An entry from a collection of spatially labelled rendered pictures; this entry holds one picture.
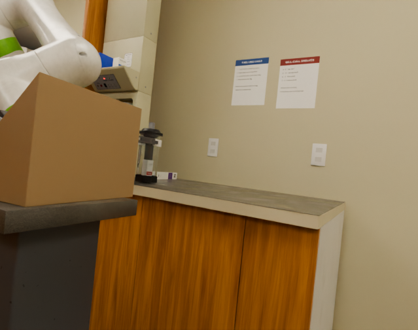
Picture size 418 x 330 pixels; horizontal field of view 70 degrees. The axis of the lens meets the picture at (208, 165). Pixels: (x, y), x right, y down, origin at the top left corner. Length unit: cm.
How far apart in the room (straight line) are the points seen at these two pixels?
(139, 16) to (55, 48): 105
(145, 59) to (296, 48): 83
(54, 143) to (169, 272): 72
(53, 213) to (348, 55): 151
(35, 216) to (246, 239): 63
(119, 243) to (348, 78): 134
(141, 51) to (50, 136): 120
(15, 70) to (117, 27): 117
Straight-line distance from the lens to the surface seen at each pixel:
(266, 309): 105
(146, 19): 184
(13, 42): 123
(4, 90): 84
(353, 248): 165
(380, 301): 171
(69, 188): 69
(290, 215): 92
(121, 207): 76
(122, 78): 171
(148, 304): 131
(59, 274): 78
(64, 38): 90
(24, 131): 64
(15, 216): 61
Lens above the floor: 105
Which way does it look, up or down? level
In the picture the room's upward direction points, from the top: 6 degrees clockwise
